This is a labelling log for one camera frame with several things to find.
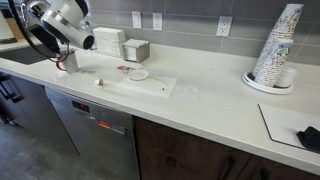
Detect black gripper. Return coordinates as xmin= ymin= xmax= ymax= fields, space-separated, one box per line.
xmin=59 ymin=49 xmax=71 ymax=62

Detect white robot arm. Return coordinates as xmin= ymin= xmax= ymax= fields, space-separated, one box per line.
xmin=20 ymin=0 xmax=95 ymax=62

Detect white round cup tray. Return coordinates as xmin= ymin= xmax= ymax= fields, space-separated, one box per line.
xmin=242 ymin=71 xmax=293 ymax=95

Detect small white creamer pod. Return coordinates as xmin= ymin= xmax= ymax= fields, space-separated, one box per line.
xmin=94 ymin=79 xmax=104 ymax=87

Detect stack of white paper towels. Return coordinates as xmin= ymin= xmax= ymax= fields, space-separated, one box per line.
xmin=93 ymin=27 xmax=126 ymax=57

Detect red sauce packet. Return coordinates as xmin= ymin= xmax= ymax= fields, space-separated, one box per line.
xmin=117 ymin=66 xmax=135 ymax=72

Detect wooden cutting board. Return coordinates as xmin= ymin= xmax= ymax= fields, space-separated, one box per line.
xmin=6 ymin=18 xmax=24 ymax=40

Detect metal napkin dispenser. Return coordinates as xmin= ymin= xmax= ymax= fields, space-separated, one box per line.
xmin=122 ymin=39 xmax=150 ymax=63

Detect stainless steel dishwasher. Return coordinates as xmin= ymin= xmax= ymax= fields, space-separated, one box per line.
xmin=45 ymin=87 xmax=140 ymax=180

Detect white placemat sheet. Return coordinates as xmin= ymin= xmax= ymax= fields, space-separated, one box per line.
xmin=118 ymin=74 xmax=177 ymax=98

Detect dark wood cabinet doors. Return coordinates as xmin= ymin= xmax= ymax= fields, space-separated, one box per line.
xmin=134 ymin=117 xmax=320 ymax=180

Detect short stack paper cups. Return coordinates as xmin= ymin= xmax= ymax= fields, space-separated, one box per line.
xmin=264 ymin=38 xmax=293 ymax=87

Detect tall stack paper cups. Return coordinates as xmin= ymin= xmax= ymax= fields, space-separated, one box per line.
xmin=252 ymin=4 xmax=304 ymax=87

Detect stack of white lids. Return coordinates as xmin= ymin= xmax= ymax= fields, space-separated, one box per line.
xmin=275 ymin=67 xmax=297 ymax=88

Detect white cutting board mat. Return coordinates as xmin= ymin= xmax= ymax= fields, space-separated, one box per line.
xmin=258 ymin=104 xmax=320 ymax=152

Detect black object on mat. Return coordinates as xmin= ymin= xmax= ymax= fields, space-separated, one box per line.
xmin=297 ymin=126 xmax=320 ymax=152

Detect white mug red handle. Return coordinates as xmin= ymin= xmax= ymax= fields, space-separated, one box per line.
xmin=56 ymin=50 xmax=79 ymax=73

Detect wall power outlet left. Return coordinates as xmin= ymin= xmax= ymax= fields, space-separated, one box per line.
xmin=132 ymin=11 xmax=142 ymax=29

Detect wall power outlet right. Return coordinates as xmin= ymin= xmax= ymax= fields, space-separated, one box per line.
xmin=216 ymin=16 xmax=233 ymax=37

